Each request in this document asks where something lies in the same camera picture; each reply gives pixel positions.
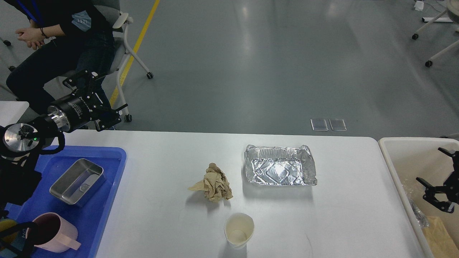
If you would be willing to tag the grey office chair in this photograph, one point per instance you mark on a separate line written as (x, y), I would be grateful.
(124, 55)

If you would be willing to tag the left floor plate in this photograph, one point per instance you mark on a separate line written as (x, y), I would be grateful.
(319, 124)

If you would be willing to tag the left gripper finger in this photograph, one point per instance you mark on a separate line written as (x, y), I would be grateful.
(105, 118)
(82, 83)

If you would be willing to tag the white paper cup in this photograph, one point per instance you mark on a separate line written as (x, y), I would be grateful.
(238, 230)

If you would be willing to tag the pink mug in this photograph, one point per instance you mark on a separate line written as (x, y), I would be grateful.
(53, 233)

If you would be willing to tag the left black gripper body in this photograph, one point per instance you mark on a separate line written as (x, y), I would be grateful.
(75, 110)

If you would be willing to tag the white plastic bin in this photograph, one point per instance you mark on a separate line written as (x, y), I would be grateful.
(411, 157)

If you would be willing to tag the crumpled brown paper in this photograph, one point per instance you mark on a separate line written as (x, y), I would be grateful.
(214, 184)

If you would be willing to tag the blue mug yellow inside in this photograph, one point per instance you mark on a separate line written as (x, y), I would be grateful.
(16, 239)

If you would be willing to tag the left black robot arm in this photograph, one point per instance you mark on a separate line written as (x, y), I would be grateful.
(39, 173)

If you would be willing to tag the blue plastic tray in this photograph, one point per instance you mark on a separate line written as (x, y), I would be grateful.
(91, 218)

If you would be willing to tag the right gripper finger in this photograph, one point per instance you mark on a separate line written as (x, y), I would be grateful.
(430, 196)
(455, 158)

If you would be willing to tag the right floor plate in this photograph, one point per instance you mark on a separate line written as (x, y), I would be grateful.
(338, 124)

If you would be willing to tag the steel rectangular container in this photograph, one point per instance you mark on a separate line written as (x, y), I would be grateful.
(79, 183)

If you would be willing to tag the floor plate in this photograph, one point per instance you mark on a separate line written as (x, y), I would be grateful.
(319, 124)
(338, 124)

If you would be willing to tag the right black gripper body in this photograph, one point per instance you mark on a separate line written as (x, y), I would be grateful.
(452, 188)

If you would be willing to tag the aluminium foil tray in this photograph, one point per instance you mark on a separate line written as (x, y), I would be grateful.
(280, 166)

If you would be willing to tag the person in black clothes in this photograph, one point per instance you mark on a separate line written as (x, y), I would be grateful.
(65, 35)

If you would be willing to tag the white side table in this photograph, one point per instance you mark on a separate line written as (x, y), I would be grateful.
(11, 111)

